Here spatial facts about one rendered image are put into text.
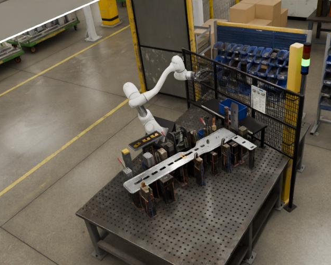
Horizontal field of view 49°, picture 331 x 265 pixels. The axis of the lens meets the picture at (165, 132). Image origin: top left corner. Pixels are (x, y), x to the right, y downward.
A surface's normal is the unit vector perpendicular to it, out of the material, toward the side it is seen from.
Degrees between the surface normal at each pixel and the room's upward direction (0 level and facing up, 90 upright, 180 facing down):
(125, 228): 0
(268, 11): 90
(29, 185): 0
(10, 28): 90
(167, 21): 90
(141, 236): 0
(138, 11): 90
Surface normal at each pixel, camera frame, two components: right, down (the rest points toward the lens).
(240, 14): -0.62, 0.51
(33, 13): 0.82, 0.25
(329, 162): -0.11, -0.81
